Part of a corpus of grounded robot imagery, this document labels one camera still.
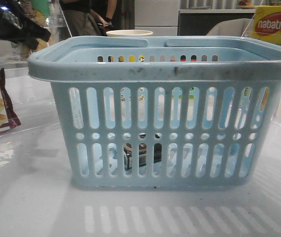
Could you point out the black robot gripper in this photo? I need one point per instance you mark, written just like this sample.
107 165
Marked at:
16 27

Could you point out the green yellow cartoon package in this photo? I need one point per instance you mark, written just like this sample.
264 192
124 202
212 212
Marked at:
38 12

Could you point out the clear acrylic shelf left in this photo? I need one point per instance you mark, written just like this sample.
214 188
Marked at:
15 55

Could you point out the yellow nabati wafer box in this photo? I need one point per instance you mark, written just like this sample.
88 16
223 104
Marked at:
267 24

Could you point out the person in dark clothes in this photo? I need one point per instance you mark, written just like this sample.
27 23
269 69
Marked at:
88 17

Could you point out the light blue plastic basket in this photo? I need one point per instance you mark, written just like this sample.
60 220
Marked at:
208 101

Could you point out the cream paper cup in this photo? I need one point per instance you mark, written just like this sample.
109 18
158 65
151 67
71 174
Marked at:
129 33

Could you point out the grey chair back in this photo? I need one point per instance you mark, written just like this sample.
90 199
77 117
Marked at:
236 27

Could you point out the white cabinet in background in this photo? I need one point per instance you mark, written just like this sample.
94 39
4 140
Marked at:
158 16

